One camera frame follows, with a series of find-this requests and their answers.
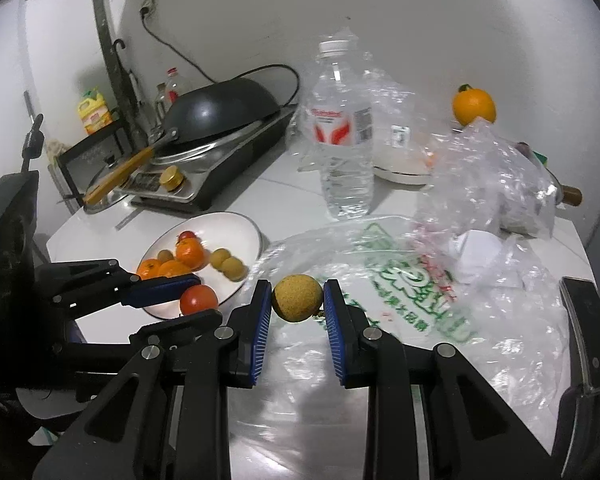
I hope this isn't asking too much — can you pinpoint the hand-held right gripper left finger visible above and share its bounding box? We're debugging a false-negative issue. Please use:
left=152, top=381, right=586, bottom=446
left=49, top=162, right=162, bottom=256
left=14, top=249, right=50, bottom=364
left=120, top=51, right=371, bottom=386
left=32, top=280, right=273, bottom=480

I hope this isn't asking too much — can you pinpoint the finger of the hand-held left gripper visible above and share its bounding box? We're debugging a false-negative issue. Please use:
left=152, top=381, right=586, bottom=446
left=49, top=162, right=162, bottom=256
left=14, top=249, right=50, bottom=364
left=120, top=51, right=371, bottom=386
left=35, top=259, right=203, bottom=321
left=55, top=310, right=223, bottom=376

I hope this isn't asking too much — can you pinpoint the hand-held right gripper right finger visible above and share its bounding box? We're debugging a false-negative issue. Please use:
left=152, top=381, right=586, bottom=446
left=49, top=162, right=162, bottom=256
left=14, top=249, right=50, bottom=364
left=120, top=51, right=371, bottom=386
left=322, top=279, right=566, bottom=480

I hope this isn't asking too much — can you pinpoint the small orange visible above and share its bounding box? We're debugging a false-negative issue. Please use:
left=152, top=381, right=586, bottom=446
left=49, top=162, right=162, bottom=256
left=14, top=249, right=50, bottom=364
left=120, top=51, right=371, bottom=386
left=136, top=258, right=162, bottom=281

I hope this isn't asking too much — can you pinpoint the medium orange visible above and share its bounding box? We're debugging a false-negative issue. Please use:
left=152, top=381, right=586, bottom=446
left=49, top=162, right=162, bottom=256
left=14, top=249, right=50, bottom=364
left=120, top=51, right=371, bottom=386
left=157, top=260, right=193, bottom=278

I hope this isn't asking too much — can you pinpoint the large orange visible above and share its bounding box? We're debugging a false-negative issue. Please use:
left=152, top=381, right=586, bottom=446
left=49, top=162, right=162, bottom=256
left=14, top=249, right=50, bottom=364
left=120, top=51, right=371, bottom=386
left=175, top=237, right=204, bottom=268

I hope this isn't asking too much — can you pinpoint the large white plate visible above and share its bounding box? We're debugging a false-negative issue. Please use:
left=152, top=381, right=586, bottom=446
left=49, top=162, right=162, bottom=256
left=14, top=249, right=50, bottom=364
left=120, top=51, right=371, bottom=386
left=136, top=211, right=263, bottom=321

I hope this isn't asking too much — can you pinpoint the green printed plastic bag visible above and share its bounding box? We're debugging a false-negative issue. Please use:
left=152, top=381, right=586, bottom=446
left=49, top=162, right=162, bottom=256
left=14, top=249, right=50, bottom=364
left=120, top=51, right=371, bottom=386
left=230, top=215, right=581, bottom=461

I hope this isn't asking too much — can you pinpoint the brass stove knob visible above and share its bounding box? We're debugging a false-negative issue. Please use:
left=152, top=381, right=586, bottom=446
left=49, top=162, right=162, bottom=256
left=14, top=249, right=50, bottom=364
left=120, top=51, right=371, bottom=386
left=160, top=166, right=185, bottom=192

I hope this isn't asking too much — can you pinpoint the steel gas stove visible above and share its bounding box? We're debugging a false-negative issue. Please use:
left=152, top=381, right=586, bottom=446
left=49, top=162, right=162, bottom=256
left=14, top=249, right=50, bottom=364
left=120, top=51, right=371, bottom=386
left=82, top=105, right=298, bottom=213

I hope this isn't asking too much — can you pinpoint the clear plastic water bottle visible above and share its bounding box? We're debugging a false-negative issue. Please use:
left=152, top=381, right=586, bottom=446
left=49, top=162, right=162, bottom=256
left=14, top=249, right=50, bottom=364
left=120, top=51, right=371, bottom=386
left=305, top=39, right=376, bottom=221

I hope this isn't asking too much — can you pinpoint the small white plate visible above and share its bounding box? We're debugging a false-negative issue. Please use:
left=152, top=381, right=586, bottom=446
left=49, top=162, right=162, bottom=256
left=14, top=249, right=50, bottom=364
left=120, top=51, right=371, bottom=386
left=372, top=155, right=433, bottom=185

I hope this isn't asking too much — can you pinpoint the yellow cooking oil bottle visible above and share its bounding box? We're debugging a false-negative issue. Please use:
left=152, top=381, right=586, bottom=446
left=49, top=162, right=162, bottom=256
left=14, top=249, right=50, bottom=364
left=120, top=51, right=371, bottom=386
left=77, top=87, right=113, bottom=136

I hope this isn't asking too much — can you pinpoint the clear bottle red cap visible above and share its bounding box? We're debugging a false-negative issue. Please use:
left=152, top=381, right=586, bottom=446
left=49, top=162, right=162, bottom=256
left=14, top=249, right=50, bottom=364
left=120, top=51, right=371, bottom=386
left=165, top=67, right=191, bottom=106

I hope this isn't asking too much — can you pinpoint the crumpled clear plastic bag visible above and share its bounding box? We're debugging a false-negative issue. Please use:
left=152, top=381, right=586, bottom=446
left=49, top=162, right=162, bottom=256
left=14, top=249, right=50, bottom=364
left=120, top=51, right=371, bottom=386
left=412, top=117, right=596, bottom=311

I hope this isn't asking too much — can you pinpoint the flat clear plastic bag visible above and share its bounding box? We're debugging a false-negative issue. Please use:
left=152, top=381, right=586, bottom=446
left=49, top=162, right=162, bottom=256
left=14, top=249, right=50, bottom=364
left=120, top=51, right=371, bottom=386
left=290, top=50, right=441, bottom=176

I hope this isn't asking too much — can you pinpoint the grey metal pole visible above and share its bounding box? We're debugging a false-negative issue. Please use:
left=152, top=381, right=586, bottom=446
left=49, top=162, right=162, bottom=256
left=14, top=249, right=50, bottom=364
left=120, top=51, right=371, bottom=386
left=91, top=0, right=146, bottom=131

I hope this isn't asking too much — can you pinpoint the black smartphone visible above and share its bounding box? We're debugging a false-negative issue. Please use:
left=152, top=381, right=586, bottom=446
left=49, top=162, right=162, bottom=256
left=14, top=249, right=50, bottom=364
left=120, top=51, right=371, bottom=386
left=560, top=276, right=600, bottom=396

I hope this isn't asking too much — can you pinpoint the orange with green stem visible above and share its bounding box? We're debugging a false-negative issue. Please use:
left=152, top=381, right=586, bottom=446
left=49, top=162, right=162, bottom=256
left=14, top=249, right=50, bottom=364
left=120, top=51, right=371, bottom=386
left=452, top=85, right=497, bottom=127

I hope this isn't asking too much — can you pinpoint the brown capped bottle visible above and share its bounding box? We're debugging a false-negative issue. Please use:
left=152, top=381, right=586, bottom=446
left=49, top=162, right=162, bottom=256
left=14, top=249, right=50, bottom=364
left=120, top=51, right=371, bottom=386
left=550, top=182, right=583, bottom=208

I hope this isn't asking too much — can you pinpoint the black wok yellow handle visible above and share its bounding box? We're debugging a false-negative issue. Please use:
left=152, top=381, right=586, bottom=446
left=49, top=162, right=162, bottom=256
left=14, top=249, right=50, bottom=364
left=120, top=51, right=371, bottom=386
left=82, top=77, right=281, bottom=208

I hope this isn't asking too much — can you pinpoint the black power cable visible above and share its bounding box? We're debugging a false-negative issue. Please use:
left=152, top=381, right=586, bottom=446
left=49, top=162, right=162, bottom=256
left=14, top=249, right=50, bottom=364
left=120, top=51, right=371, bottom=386
left=140, top=7, right=301, bottom=111

